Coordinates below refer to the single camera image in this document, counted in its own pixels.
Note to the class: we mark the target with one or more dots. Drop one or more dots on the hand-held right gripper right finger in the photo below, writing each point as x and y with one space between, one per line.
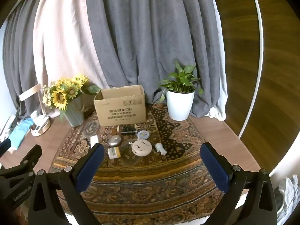
215 168

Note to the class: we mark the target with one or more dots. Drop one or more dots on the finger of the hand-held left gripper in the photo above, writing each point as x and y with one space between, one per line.
27 161
4 146

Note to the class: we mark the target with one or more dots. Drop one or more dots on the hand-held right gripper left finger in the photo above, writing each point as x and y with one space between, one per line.
90 166

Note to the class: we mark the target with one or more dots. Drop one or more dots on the cardboard box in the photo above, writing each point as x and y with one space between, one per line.
119 112

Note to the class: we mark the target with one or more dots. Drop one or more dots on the blue cloth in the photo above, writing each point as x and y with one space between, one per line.
20 133

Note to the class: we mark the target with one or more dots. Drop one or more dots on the white rectangular box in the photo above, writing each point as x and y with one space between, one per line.
94 140

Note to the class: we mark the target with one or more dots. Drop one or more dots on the small cream box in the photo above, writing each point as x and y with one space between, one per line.
114 153

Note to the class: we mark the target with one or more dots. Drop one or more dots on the silver dome bell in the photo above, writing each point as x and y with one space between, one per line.
114 141

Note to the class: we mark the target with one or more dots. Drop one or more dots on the small white device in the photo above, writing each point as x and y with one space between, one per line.
39 129

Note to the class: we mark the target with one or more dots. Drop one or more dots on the small black box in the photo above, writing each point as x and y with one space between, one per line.
128 129

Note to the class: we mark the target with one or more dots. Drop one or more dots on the round beige disc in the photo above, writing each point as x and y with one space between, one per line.
140 148

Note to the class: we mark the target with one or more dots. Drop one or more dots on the grey-green ribbed vase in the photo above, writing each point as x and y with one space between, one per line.
75 114

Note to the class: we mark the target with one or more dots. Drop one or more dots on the white sheer curtain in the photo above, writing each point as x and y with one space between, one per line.
219 112

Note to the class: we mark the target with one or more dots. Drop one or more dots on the patterned brown rug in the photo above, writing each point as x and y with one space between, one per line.
145 180

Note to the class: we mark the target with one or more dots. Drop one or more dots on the white astronaut figurine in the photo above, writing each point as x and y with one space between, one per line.
160 148

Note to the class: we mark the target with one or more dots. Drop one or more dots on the sunflower bouquet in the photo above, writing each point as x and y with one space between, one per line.
59 97

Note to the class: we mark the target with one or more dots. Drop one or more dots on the white plant pot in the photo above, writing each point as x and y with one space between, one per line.
180 105

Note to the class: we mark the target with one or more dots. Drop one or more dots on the grey curtain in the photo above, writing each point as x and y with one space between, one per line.
140 39
16 75

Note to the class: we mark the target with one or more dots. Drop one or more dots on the white crumpled cloth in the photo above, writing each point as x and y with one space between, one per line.
287 192

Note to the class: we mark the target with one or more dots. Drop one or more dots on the green leafy plant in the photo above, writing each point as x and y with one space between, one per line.
180 79

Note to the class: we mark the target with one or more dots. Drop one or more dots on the pale pink curtain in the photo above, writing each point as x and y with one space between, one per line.
65 39

